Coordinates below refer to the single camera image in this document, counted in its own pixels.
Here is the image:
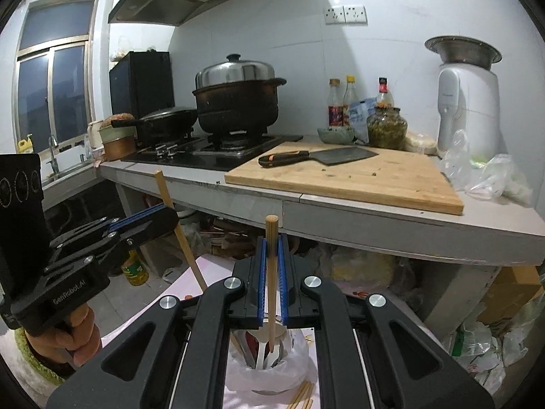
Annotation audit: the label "steel faucet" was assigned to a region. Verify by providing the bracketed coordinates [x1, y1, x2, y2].
[46, 135, 60, 175]

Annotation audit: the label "steel basin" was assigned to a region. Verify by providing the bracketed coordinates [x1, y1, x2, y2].
[424, 36, 502, 69]

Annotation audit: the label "brown and green pot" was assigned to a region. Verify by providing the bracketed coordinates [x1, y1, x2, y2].
[99, 113, 138, 162]

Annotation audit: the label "long bamboo chopstick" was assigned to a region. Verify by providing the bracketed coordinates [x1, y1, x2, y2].
[154, 169, 208, 291]
[265, 215, 280, 353]

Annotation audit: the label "white plastic bag liner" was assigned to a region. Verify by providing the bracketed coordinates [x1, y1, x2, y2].
[225, 327, 311, 397]

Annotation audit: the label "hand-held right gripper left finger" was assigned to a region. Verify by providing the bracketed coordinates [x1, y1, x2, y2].
[46, 235, 269, 409]

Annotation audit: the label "black frying pan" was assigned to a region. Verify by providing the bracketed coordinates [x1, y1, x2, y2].
[111, 106, 199, 138]

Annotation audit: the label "black gas stove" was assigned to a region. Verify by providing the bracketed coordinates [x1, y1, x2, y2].
[121, 132, 303, 171]

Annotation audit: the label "clear plastic bags on counter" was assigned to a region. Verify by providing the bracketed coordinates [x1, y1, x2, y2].
[438, 130, 533, 207]

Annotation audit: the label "person's left hand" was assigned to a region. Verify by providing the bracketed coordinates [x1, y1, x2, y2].
[26, 304, 103, 368]

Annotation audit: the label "window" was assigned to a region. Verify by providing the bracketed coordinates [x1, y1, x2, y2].
[13, 0, 99, 154]

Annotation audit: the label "white kitchen appliance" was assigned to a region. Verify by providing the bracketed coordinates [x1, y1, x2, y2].
[436, 63, 500, 160]

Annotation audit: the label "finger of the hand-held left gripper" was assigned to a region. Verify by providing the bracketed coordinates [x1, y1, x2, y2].
[49, 203, 168, 250]
[43, 209, 180, 275]

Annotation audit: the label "white jug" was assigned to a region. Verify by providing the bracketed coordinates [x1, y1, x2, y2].
[87, 120, 105, 160]

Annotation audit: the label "glass jar of pickles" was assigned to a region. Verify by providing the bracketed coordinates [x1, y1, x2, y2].
[366, 104, 408, 151]

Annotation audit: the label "cooking oil bottle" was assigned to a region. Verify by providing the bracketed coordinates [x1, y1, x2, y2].
[120, 249, 150, 287]

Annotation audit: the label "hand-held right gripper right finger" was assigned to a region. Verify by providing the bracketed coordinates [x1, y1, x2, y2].
[278, 233, 497, 409]

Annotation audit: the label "wooden cutting board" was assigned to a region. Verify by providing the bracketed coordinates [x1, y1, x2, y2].
[224, 138, 465, 216]

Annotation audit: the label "cleaver with black handle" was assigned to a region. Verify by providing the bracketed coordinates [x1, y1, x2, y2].
[258, 147, 379, 169]

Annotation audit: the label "person's left forearm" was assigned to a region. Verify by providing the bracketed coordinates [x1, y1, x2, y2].
[15, 328, 71, 379]

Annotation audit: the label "bundle of chopsticks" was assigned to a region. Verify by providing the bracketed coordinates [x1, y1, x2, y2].
[289, 381, 316, 409]

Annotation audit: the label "yellow plastic bag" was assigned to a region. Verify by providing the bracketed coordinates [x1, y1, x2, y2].
[328, 247, 399, 286]

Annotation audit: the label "black box appliance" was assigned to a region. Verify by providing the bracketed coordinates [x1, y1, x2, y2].
[109, 51, 175, 122]

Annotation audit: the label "red label sauce bottle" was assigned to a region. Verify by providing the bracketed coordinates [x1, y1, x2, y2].
[327, 79, 345, 128]

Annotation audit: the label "yellow cap sauce bottle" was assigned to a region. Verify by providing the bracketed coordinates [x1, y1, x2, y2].
[343, 76, 358, 127]

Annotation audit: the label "cardboard box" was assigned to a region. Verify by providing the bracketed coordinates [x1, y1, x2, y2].
[477, 264, 545, 329]

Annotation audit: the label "pile of plastic bags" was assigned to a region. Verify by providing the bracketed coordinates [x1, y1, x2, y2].
[443, 294, 545, 397]

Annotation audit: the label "steel utensil holder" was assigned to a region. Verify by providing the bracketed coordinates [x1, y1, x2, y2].
[232, 326, 299, 371]

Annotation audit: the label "green ceramic bowl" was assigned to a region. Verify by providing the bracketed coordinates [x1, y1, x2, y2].
[317, 125, 355, 145]

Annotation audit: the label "black cooking pot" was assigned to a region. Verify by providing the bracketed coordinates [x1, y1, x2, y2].
[191, 77, 287, 134]

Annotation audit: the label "steel pot lid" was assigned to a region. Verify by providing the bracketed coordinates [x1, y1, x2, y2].
[195, 54, 277, 90]

